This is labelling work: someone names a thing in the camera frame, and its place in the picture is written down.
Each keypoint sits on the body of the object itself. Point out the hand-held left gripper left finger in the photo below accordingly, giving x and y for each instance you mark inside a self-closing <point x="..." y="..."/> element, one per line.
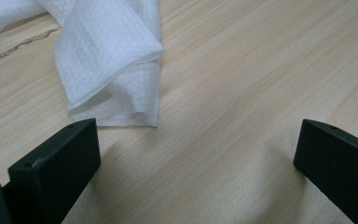
<point x="56" y="168"/>

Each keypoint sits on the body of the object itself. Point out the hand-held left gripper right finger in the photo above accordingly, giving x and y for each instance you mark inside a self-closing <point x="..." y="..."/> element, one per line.
<point x="338" y="165"/>

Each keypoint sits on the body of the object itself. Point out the white paper towel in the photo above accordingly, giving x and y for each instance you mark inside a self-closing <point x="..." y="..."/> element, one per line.
<point x="105" y="53"/>

